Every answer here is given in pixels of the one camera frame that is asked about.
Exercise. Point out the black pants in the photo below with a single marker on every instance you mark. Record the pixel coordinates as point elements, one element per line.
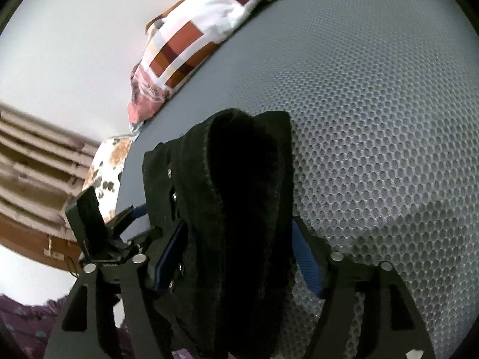
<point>243,213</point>

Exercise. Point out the light grey cloth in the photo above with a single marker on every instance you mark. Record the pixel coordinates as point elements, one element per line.
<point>135,127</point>

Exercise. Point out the floral print cushion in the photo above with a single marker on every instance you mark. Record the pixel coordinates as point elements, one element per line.
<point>108,164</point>

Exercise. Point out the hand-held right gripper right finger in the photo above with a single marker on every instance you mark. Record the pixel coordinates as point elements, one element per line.
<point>307,258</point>

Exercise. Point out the beige patterned curtain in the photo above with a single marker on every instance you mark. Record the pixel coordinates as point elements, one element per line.
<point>33,179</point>

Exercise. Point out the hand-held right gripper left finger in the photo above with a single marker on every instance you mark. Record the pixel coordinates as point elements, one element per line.
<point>164,261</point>

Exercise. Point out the plaid quilt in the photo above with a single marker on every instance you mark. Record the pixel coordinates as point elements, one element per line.
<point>187,37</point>

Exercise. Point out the purple patterned clothing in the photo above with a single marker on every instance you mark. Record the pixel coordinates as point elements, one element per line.
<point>22,325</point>

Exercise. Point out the pink floral pillow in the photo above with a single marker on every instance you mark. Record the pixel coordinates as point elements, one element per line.
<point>144,104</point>

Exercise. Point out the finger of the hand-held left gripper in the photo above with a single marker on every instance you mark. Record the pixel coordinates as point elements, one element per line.
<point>133,213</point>
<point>144,238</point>

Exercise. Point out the grey mesh mat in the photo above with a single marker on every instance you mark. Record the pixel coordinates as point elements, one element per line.
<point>374,119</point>

